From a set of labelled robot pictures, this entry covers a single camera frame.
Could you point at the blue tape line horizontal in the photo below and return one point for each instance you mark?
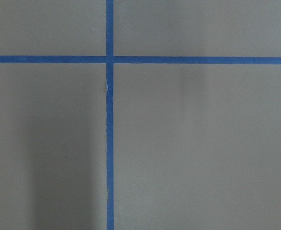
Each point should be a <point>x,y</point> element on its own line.
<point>141,60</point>

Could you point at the blue tape line vertical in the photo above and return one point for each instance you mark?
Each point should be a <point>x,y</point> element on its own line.
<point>109,115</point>

